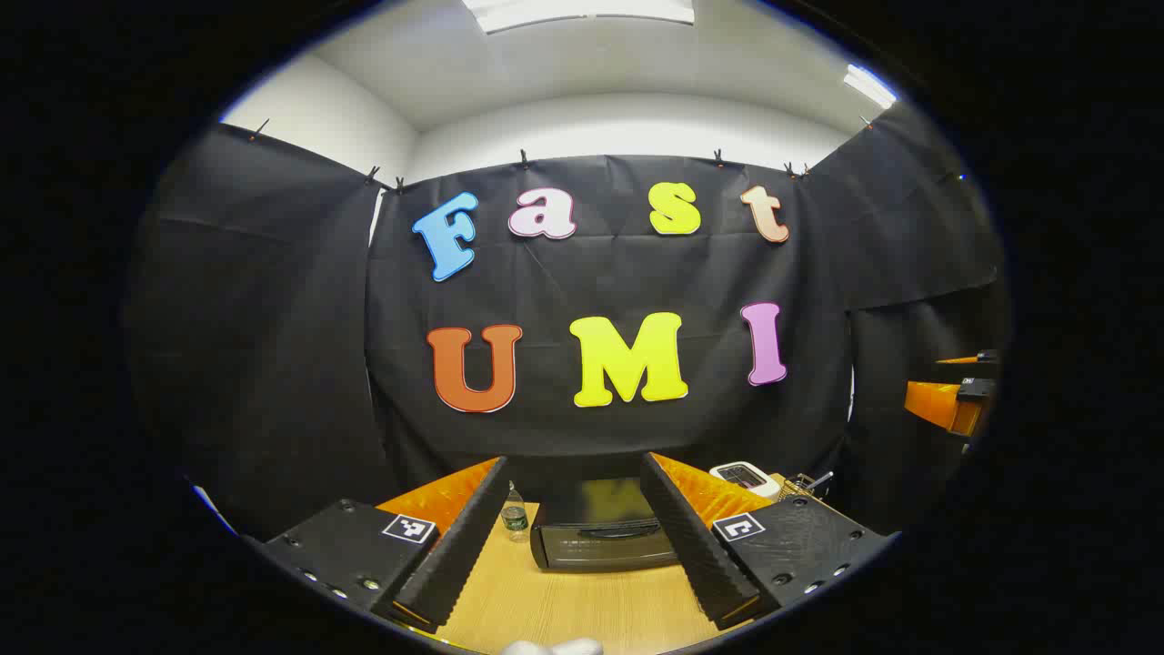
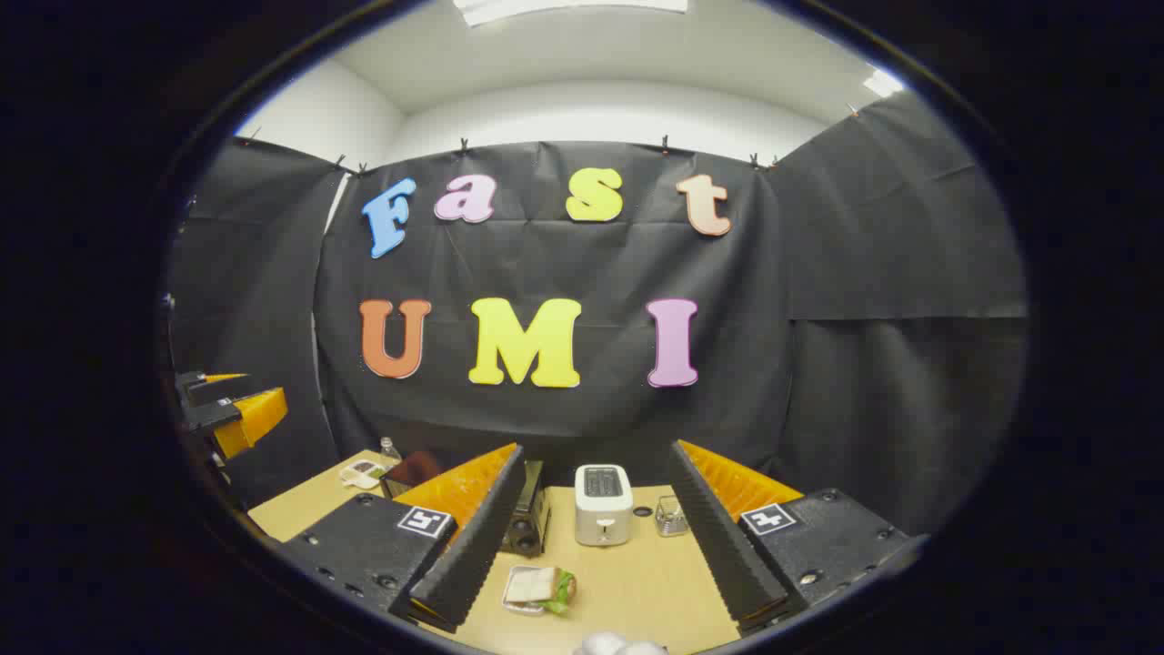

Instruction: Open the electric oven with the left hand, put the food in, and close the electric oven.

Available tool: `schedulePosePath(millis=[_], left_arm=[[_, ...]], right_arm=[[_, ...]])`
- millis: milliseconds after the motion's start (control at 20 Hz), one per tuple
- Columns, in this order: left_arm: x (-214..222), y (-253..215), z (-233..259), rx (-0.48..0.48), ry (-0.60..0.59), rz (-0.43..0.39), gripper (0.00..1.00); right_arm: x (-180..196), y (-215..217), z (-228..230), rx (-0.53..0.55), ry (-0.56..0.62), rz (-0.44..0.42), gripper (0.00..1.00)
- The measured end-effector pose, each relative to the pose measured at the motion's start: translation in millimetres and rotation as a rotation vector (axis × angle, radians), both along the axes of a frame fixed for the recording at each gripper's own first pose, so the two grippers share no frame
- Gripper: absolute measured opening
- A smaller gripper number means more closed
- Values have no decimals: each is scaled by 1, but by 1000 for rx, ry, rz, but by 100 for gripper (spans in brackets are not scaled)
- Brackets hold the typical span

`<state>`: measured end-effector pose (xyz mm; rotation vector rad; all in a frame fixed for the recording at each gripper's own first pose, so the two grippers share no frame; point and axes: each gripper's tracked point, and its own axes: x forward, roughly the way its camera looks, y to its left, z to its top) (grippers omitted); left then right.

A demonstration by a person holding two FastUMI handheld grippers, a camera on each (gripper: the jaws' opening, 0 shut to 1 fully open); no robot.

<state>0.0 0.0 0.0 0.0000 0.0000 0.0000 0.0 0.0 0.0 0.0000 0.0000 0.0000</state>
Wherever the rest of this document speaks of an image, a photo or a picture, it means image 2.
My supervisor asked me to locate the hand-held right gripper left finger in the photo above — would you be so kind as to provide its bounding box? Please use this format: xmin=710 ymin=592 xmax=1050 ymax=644
xmin=271 ymin=443 xmax=528 ymax=633

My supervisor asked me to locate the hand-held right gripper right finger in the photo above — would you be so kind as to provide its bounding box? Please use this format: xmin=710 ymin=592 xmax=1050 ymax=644
xmin=668 ymin=439 xmax=928 ymax=638

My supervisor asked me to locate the black electric oven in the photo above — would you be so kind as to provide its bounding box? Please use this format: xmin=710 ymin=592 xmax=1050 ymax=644
xmin=380 ymin=450 xmax=552 ymax=558

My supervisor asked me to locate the lettuce sandwich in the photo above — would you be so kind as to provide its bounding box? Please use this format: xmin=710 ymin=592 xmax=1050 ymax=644
xmin=506 ymin=566 xmax=577 ymax=615

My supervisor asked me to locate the white toaster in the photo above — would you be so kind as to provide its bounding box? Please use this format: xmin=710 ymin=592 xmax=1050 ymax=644
xmin=575 ymin=464 xmax=635 ymax=547

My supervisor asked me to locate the black backdrop cloth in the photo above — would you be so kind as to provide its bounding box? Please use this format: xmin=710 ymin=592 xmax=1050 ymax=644
xmin=168 ymin=91 xmax=1029 ymax=538

